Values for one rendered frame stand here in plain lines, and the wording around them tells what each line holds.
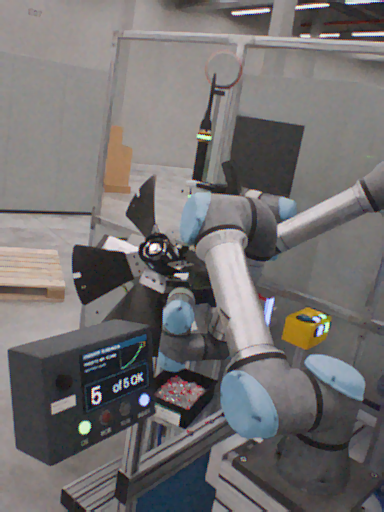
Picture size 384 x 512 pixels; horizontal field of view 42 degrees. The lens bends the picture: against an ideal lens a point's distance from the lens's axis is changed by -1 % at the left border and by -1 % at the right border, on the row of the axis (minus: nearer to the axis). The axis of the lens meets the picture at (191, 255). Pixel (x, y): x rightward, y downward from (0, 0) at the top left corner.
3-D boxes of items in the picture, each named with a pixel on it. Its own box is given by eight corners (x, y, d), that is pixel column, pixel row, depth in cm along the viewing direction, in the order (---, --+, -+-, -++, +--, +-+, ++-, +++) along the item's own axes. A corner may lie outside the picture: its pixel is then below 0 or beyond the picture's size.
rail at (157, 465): (294, 382, 188) (298, 363, 186) (303, 387, 186) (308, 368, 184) (113, 497, 119) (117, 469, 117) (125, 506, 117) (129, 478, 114)
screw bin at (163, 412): (168, 381, 168) (171, 362, 167) (214, 399, 162) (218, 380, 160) (134, 410, 149) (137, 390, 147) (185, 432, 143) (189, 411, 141)
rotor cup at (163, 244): (157, 248, 187) (141, 228, 177) (192, 249, 180) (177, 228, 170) (145, 282, 180) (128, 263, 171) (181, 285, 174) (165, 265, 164)
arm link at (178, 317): (159, 335, 126) (164, 303, 124) (163, 319, 137) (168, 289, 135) (190, 340, 126) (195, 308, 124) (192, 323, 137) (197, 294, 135)
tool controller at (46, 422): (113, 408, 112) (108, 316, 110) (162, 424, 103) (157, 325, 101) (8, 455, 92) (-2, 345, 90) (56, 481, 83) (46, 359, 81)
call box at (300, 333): (301, 332, 187) (307, 306, 184) (325, 343, 181) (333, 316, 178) (279, 343, 174) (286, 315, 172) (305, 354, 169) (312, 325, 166)
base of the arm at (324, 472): (360, 473, 101) (373, 432, 98) (323, 507, 90) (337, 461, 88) (297, 435, 111) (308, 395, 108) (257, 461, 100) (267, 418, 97)
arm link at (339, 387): (365, 441, 95) (384, 378, 91) (307, 449, 90) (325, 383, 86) (327, 405, 105) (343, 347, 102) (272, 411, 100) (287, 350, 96)
